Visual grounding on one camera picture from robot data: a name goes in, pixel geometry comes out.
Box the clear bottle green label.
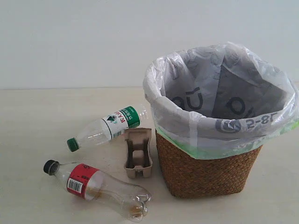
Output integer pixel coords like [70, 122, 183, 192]
[66, 104, 148, 152]

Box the clear bottle red label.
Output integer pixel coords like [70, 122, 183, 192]
[43, 160, 151, 222]

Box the translucent white bin liner bag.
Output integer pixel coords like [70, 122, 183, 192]
[143, 42, 299, 160]

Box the brown woven wicker bin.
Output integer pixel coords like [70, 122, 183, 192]
[155, 132, 261, 199]

